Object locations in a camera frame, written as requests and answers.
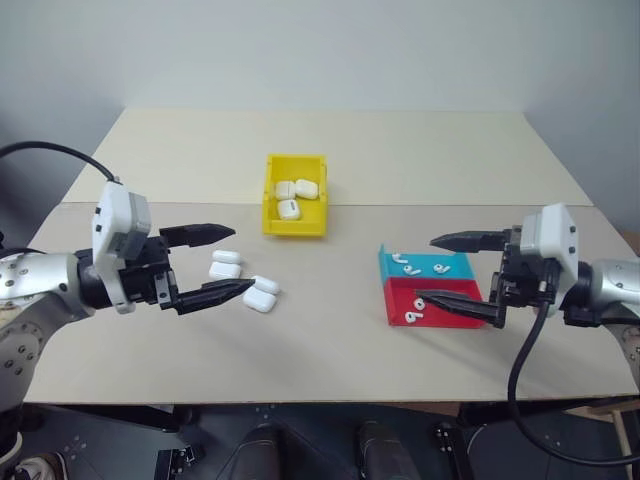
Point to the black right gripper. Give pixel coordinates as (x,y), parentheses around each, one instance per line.
(522,285)

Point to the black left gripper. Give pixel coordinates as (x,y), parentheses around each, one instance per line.
(150,280)

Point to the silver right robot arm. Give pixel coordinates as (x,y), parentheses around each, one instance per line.
(612,285)

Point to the yellow plastic bin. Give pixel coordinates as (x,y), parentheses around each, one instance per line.
(295,227)

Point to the blue plastic tray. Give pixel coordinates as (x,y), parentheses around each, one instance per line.
(450,264)

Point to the red plastic tray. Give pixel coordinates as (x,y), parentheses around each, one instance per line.
(450,320)

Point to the dark rounded shape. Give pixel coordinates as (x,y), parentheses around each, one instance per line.
(255,452)
(385,452)

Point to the white sneaker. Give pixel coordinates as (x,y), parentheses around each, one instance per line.
(42,467)

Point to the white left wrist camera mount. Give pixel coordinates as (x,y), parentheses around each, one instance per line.
(112,215)

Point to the wooden frame piece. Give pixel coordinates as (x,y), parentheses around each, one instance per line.
(620,415)

